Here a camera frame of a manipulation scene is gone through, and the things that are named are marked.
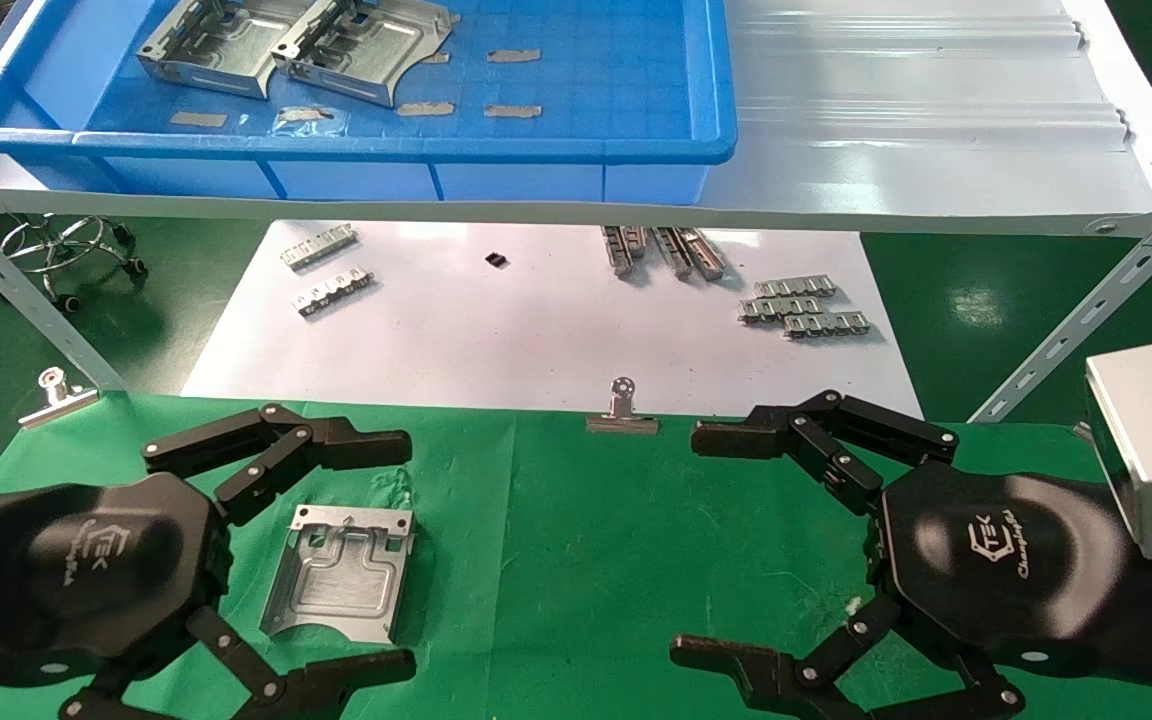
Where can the chrome stool base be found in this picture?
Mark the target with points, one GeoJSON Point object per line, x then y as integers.
{"type": "Point", "coordinates": [61, 245]}

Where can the slotted metal shelf brace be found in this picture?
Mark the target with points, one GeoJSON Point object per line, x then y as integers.
{"type": "Point", "coordinates": [26, 300]}
{"type": "Point", "coordinates": [1086, 310]}

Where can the green table cloth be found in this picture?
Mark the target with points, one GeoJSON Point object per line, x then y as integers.
{"type": "Point", "coordinates": [576, 560]}

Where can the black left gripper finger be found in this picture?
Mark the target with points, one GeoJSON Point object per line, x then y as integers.
{"type": "Point", "coordinates": [336, 442]}
{"type": "Point", "coordinates": [336, 680]}

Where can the clear crumpled tape piece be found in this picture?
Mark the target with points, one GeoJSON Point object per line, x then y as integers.
{"type": "Point", "coordinates": [311, 120]}

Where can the stamped metal bracket part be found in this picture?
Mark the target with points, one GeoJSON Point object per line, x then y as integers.
{"type": "Point", "coordinates": [356, 45]}
{"type": "Point", "coordinates": [341, 585]}
{"type": "Point", "coordinates": [206, 45]}

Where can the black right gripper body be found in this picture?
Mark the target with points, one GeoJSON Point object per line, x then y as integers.
{"type": "Point", "coordinates": [996, 560]}

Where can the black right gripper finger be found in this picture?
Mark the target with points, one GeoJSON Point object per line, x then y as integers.
{"type": "Point", "coordinates": [746, 437]}
{"type": "Point", "coordinates": [736, 665]}

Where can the silver binder clip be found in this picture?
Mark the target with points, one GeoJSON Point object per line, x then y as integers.
{"type": "Point", "coordinates": [622, 422]}
{"type": "Point", "coordinates": [58, 400]}

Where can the blue plastic bin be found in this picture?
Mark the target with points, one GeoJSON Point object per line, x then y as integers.
{"type": "Point", "coordinates": [636, 120]}

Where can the white metal shelf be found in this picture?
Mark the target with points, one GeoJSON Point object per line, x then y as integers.
{"type": "Point", "coordinates": [916, 120]}

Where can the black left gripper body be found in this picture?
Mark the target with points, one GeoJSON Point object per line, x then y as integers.
{"type": "Point", "coordinates": [86, 570]}

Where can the white paper sheet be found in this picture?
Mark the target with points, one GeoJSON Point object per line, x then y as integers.
{"type": "Point", "coordinates": [536, 340]}

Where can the notched metal strip part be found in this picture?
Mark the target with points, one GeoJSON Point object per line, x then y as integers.
{"type": "Point", "coordinates": [318, 247]}
{"type": "Point", "coordinates": [708, 254]}
{"type": "Point", "coordinates": [624, 250]}
{"type": "Point", "coordinates": [828, 324]}
{"type": "Point", "coordinates": [674, 252]}
{"type": "Point", "coordinates": [778, 308]}
{"type": "Point", "coordinates": [334, 291]}
{"type": "Point", "coordinates": [794, 287]}

